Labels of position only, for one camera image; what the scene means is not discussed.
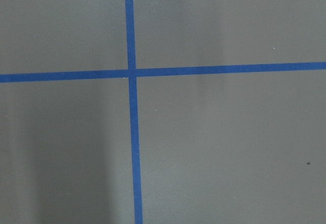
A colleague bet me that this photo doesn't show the blue tape grid lines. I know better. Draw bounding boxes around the blue tape grid lines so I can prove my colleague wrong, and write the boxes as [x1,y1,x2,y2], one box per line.
[1,0,325,223]

